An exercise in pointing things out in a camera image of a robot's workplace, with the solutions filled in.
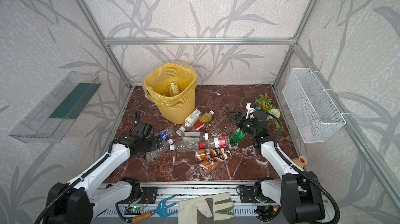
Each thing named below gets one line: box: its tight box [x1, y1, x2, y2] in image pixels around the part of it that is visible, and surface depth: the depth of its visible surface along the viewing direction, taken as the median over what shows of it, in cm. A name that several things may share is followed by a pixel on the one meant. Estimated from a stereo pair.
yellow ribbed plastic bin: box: [144, 62, 197, 126], surface depth 93 cm
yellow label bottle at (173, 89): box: [169, 82, 181, 97], surface depth 101 cm
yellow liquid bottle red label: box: [192, 109, 215, 131], surface depth 97 cm
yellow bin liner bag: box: [142, 60, 198, 107], surface depth 92 cm
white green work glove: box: [177, 192, 235, 224], surface depth 71 cm
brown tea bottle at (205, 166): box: [198, 153, 228, 176], surface depth 81 cm
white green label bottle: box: [176, 108, 202, 137], surface depth 98 cm
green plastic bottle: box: [229, 128, 246, 147], surface depth 93 cm
